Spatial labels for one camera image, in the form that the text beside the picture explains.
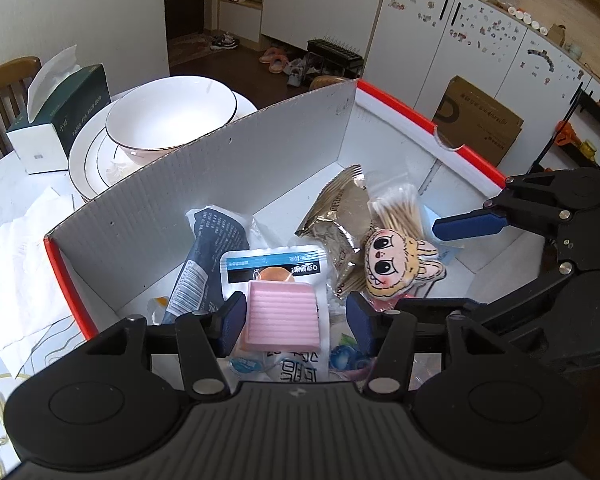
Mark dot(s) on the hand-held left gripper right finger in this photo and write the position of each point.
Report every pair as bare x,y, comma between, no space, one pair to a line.
361,325

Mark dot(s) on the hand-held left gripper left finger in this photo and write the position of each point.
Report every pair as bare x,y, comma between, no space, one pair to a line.
232,322

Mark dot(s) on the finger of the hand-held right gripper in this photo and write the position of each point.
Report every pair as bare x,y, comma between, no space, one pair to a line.
467,225
525,292

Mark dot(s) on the small white green carton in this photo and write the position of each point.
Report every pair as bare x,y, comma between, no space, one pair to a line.
450,251

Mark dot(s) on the blueberry cake packet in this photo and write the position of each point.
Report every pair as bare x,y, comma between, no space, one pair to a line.
345,357

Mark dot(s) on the pink ribbed pad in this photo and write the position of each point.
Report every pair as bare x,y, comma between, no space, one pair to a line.
282,315

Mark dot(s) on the bag of cotton swabs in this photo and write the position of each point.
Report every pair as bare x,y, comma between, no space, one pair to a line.
397,215

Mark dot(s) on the white pouch orange print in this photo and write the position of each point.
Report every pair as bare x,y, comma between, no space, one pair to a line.
275,262

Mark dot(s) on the white dark blue snack bag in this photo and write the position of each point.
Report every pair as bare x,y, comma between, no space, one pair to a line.
215,240

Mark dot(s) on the gold snack packet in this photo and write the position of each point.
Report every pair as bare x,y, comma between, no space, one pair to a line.
337,220

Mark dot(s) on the red cardboard box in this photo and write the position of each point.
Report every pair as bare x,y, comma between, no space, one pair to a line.
180,200

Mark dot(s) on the brown cardboard box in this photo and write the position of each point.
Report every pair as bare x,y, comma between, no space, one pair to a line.
480,120

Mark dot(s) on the white sticker cabinet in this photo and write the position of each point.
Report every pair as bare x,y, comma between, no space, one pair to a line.
430,35

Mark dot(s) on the black shoe rack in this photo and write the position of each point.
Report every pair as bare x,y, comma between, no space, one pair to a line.
335,55

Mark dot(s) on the stack of white plates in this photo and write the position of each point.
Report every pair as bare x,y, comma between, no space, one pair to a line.
87,160

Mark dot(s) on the white bowl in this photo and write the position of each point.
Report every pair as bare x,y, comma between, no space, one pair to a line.
165,115

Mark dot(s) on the white paper sheet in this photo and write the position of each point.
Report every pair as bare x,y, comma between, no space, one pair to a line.
15,270

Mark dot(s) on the white shoes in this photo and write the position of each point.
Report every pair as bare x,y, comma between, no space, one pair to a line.
296,72

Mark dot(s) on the orange slippers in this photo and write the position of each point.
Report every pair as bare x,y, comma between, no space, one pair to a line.
275,60

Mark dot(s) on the white cupboard unit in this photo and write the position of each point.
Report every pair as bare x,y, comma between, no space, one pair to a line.
320,5

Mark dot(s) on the green white tissue box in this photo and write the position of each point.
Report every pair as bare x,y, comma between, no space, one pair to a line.
70,110

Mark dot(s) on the dark sneakers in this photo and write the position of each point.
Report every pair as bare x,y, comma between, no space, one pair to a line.
225,41

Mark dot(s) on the wooden chair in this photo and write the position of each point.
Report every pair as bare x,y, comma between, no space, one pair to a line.
5,80

